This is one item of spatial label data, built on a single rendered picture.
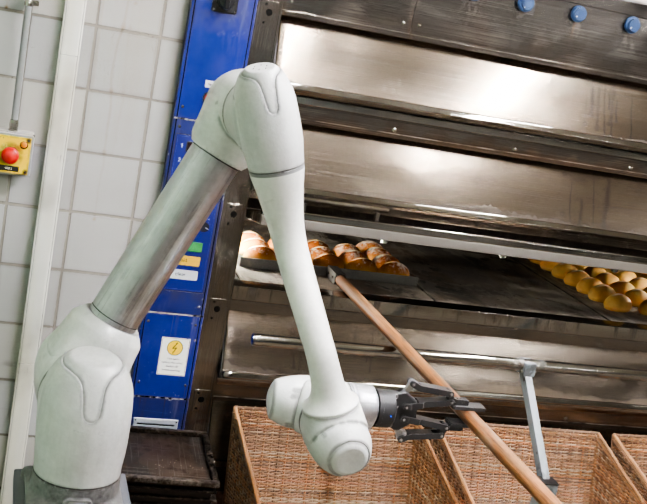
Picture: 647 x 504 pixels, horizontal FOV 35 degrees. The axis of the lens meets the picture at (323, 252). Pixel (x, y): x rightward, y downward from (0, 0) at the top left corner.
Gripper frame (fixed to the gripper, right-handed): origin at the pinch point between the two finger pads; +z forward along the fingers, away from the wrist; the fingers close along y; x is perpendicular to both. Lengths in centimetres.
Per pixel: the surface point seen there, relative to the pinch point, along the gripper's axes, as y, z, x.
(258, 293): 3, -25, -80
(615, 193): -38, 74, -82
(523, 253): -20, 41, -65
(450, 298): 1, 35, -91
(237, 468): 46, -27, -63
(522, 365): 3, 35, -43
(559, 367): 3, 46, -43
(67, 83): -44, -82, -79
